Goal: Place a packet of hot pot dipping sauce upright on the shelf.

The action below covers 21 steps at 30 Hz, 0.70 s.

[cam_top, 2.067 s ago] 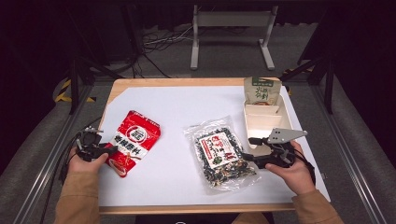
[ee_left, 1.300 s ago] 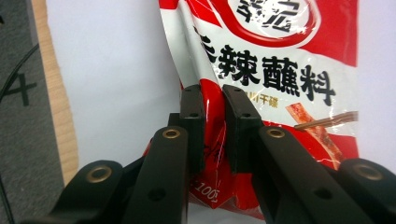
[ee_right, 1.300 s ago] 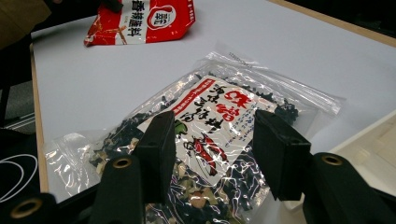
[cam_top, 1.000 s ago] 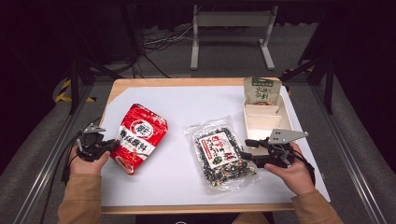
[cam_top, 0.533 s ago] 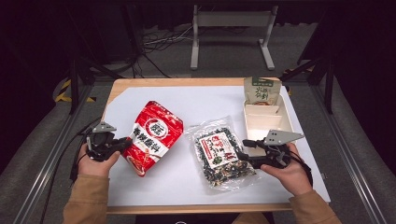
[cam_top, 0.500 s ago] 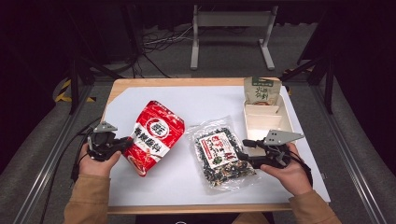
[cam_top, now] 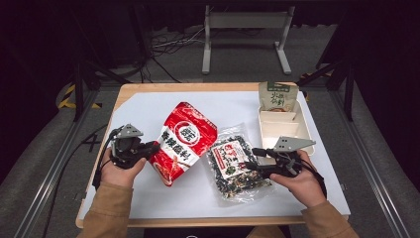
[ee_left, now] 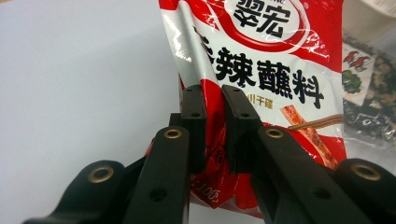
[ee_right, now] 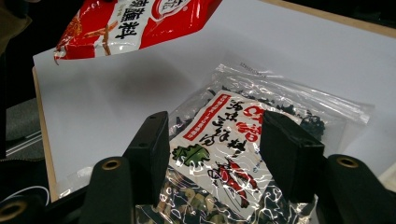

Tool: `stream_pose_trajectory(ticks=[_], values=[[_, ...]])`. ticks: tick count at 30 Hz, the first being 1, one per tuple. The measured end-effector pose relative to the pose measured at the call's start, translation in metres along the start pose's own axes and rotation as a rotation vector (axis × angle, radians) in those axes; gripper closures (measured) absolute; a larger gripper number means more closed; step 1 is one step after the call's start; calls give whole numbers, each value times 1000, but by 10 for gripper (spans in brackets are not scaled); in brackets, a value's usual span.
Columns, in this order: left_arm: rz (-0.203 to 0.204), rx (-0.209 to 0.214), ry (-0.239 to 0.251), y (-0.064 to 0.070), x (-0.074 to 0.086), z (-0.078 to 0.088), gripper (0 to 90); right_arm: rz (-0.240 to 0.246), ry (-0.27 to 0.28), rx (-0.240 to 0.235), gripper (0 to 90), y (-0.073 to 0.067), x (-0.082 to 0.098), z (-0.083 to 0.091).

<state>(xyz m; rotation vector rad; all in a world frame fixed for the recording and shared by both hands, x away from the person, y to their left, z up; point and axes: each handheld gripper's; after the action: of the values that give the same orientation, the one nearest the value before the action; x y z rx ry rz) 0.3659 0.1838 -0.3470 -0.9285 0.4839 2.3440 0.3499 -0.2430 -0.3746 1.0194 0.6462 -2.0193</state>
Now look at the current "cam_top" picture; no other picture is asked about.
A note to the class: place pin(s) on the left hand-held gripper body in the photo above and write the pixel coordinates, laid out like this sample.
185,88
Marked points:
127,148

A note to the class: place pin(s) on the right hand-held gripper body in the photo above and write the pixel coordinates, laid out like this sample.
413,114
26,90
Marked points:
290,143

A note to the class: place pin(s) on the cream divided container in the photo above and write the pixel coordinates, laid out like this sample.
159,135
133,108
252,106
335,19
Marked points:
280,127

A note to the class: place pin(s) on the clear packet of dried vegetables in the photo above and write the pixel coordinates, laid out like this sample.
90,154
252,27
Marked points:
231,178

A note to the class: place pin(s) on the red seasoning packet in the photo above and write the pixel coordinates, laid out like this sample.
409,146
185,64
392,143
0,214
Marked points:
185,139

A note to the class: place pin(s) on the beige green seasoning packet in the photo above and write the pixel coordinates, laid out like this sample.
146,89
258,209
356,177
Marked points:
279,97

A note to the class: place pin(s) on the person's left hand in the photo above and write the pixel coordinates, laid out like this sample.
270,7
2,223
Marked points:
119,177

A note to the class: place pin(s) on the person's right hand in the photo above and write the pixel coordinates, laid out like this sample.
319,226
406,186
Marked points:
307,185

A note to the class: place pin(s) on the white table sheet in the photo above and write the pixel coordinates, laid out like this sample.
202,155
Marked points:
204,105

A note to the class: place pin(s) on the black metal stand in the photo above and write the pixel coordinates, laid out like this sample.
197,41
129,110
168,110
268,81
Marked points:
79,89
348,89

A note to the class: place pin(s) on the yellow black hazard tape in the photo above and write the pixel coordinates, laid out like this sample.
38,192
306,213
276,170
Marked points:
67,99

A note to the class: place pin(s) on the grey metal stand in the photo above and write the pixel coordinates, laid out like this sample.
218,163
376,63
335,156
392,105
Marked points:
247,20

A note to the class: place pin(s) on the aluminium floor rail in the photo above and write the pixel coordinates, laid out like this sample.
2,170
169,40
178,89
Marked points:
49,178
369,165

